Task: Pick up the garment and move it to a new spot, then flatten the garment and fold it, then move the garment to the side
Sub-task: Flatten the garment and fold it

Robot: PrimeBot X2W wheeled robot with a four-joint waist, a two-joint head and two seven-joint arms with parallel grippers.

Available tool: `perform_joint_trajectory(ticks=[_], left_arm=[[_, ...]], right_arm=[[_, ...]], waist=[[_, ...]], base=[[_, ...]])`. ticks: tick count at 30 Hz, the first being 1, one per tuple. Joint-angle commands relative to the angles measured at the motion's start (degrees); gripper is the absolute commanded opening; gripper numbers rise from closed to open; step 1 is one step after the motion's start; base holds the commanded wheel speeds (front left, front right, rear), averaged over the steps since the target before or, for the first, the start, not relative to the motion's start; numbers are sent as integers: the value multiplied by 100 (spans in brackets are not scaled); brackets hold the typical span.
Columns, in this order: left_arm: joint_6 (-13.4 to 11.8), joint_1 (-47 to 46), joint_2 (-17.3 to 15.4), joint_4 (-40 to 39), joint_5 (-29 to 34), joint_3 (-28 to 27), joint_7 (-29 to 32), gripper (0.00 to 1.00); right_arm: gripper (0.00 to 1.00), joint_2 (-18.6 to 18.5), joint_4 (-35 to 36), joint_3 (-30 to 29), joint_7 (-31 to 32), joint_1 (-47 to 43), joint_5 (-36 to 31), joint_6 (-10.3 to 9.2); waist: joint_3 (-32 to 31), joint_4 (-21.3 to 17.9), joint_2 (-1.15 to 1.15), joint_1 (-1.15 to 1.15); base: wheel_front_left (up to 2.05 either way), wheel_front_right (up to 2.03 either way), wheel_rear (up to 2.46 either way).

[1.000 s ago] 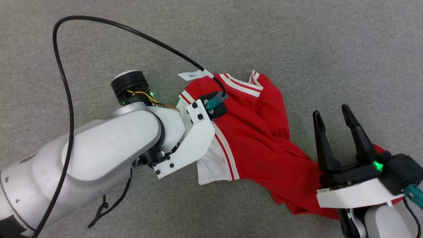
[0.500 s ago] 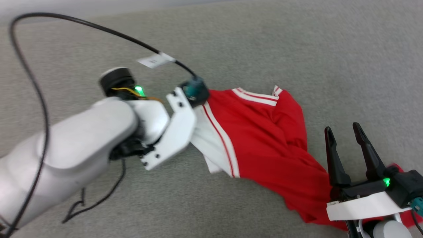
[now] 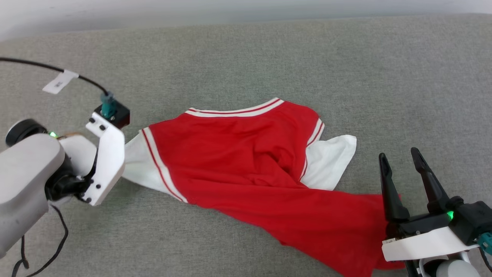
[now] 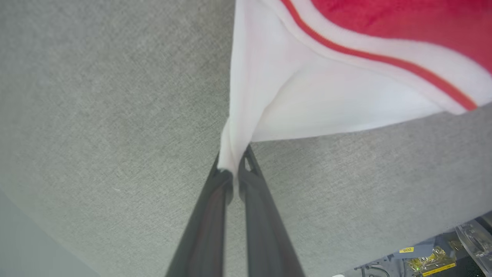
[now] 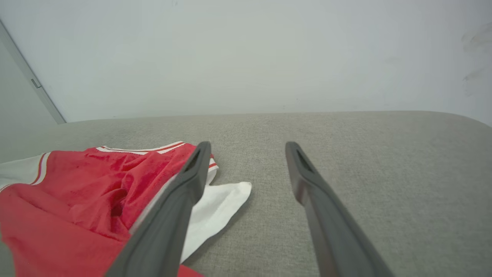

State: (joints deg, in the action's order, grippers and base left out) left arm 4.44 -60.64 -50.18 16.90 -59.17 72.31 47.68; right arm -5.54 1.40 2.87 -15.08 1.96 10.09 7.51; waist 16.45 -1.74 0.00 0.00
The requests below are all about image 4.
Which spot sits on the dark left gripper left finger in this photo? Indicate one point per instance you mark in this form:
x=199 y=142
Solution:
x=203 y=231

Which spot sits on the red and white shirt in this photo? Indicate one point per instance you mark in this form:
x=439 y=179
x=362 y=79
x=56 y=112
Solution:
x=326 y=88

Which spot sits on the robot base with yellow labels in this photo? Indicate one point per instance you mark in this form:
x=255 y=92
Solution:
x=426 y=256

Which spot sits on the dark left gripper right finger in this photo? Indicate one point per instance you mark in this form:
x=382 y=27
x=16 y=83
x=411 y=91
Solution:
x=265 y=231

